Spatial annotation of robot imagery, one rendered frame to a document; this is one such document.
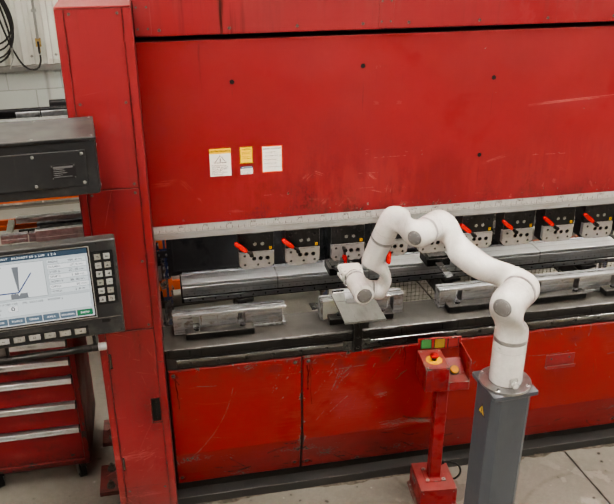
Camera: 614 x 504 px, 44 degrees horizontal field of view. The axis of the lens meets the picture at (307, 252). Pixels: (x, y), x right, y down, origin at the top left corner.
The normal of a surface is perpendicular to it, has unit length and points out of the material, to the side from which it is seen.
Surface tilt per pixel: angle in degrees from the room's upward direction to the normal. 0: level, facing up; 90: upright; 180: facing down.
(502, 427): 90
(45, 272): 90
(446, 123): 90
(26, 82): 90
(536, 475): 0
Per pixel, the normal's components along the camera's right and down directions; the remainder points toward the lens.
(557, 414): 0.19, 0.62
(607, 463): 0.00, -0.90
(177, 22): 0.20, 0.42
